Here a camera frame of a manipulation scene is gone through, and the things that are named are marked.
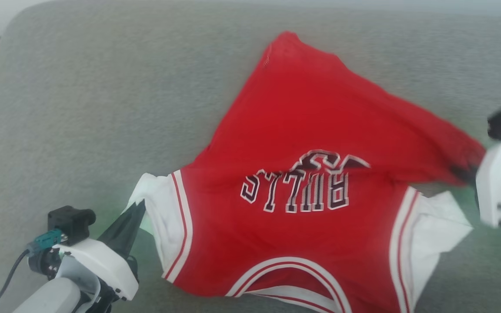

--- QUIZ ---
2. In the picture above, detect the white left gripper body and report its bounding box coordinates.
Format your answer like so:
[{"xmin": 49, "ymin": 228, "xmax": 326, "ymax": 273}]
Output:
[{"xmin": 54, "ymin": 238, "xmax": 139, "ymax": 302}]

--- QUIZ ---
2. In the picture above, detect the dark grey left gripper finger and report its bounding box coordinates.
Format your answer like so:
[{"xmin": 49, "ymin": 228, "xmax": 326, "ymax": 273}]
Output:
[
  {"xmin": 122, "ymin": 201, "xmax": 147, "ymax": 258},
  {"xmin": 98, "ymin": 201, "xmax": 144, "ymax": 250}
]

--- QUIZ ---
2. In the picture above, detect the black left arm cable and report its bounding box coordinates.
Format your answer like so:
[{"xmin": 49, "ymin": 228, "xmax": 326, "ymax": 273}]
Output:
[{"xmin": 0, "ymin": 250, "xmax": 32, "ymax": 300}]

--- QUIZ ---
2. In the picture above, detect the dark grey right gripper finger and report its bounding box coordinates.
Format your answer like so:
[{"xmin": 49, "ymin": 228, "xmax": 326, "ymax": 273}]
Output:
[{"xmin": 451, "ymin": 163, "xmax": 478, "ymax": 186}]

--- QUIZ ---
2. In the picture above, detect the red Bulls basketball jersey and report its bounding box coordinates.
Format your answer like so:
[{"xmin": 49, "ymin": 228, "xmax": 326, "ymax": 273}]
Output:
[{"xmin": 127, "ymin": 30, "xmax": 488, "ymax": 313}]

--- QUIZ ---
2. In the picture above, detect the grey fabric sofa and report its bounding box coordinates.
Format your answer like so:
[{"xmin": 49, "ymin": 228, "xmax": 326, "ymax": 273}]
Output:
[{"xmin": 0, "ymin": 0, "xmax": 501, "ymax": 313}]

